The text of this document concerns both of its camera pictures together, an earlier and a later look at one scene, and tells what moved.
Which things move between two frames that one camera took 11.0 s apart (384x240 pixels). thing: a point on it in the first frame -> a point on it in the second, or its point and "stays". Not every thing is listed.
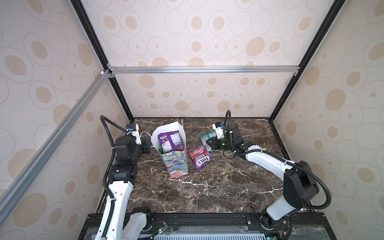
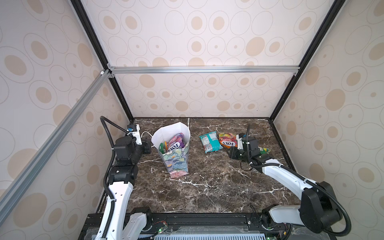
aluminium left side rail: [16, 188] stays
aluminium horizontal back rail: [203, 69] stays
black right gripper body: [218, 144] -> [237, 154]
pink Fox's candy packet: [200, 156] -> [176, 142]
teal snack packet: [206, 137] stays
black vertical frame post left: [82, 14] stays
